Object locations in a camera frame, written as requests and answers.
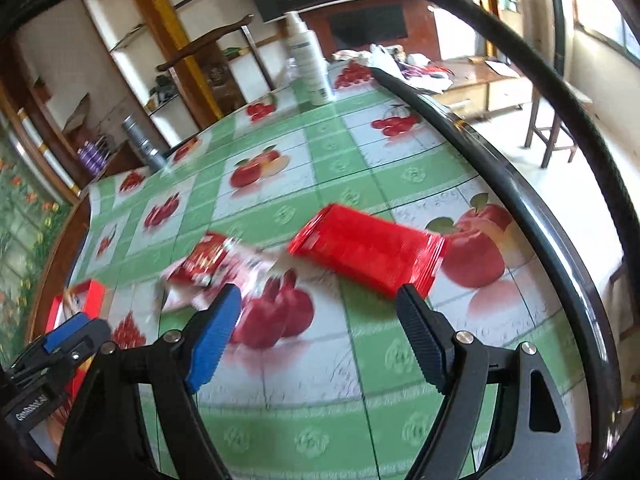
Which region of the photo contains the white spray bottle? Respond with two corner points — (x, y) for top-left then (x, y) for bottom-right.
(284, 10), (336, 107)

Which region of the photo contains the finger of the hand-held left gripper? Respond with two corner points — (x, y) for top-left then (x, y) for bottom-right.
(50, 318), (112, 369)
(10, 312), (93, 367)

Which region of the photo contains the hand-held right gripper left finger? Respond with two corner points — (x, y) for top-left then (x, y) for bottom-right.
(57, 283), (244, 480)

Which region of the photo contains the red white snack packet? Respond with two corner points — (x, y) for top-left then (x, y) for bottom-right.
(159, 231), (279, 312)

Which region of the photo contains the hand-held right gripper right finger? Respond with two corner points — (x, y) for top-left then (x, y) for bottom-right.
(397, 283), (584, 480)

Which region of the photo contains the grey metal flask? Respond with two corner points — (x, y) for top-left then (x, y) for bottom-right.
(121, 115), (167, 171)

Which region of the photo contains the wooden chair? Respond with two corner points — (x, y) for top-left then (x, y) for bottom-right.
(156, 14), (281, 111)

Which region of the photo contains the wooden cabinet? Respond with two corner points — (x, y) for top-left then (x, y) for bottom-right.
(430, 57), (534, 122)

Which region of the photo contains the white wall shelf unit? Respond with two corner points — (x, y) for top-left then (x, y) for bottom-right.
(82, 0), (281, 133)

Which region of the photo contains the wooden stool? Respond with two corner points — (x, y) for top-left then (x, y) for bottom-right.
(524, 87), (581, 169)

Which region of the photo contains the fruit print tablecloth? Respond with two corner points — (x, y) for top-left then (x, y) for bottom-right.
(65, 57), (602, 480)

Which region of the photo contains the red gift box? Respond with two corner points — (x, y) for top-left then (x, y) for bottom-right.
(50, 280), (107, 401)

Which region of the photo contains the white plastic bag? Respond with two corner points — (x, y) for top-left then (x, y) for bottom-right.
(367, 44), (456, 94)

